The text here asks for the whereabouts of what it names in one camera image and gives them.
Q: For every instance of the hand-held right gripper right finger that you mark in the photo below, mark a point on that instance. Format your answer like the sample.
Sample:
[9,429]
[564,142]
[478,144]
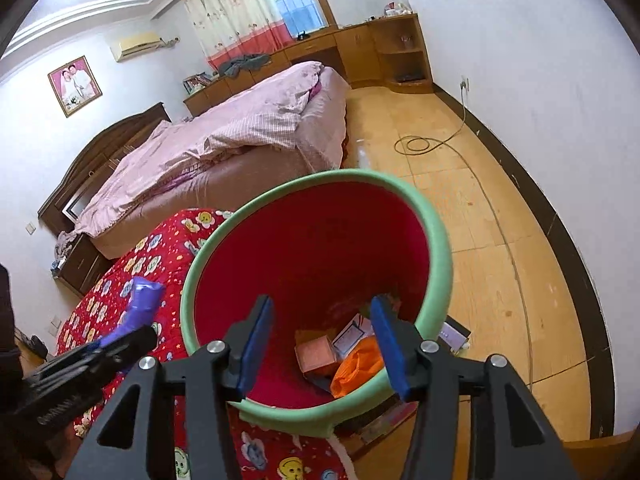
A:
[390,345]

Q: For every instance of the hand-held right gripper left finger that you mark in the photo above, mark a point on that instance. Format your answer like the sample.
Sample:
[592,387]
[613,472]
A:
[255,345]

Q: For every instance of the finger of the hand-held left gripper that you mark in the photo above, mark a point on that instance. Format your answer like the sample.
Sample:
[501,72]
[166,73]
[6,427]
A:
[132,347]
[95,346]

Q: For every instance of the orange mesh bag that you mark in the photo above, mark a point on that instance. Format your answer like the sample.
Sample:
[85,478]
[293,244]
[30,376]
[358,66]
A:
[357,367]

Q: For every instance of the purple packet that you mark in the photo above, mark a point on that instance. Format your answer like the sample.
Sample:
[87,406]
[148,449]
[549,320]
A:
[142,302]

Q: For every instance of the red bin with green rim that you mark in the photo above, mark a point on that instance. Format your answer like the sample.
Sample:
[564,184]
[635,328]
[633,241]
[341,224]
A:
[325,230]

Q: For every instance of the person's left forearm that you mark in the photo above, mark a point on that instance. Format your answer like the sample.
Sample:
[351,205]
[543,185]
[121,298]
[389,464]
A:
[9,335]

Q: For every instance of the white card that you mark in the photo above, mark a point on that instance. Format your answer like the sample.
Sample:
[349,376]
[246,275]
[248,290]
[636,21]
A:
[352,337]

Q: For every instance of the black charger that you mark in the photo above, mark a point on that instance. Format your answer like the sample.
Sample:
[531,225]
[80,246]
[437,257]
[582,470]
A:
[35,345]

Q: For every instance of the pink box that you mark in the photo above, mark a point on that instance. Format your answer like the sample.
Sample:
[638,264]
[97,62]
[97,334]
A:
[315,355]

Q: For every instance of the dark box with white label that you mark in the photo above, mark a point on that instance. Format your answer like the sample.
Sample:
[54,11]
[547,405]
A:
[455,335]

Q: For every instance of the dark wooden nightstand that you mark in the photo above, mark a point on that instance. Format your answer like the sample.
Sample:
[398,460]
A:
[82,265]

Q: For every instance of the pile of clothes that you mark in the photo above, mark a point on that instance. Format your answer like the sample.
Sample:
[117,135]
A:
[65,245]

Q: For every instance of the red flower printed blanket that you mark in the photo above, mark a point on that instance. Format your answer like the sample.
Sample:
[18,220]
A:
[165,245]

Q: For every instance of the bed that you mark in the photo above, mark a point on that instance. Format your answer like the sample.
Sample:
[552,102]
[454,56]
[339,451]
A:
[240,180]

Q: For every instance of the dark wooden headboard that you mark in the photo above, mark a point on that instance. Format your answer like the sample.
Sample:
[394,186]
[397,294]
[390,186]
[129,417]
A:
[90,160]

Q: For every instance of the pink quilt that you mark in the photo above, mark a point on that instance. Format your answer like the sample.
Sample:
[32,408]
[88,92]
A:
[210,135]

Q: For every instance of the row of books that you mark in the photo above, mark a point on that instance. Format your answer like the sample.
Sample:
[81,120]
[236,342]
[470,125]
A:
[197,82]

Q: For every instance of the dark green cloth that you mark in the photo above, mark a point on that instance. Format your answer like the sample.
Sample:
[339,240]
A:
[245,64]

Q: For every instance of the wooden desk cabinet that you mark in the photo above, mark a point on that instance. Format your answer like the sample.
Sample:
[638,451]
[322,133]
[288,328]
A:
[357,50]

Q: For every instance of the cream and red curtain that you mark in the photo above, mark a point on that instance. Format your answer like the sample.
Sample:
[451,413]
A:
[232,10]

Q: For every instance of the framed wall photo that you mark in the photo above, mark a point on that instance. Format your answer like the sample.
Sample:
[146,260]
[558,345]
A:
[75,85]

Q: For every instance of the wall air conditioner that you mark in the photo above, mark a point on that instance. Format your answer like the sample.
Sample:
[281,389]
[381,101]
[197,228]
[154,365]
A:
[135,46]

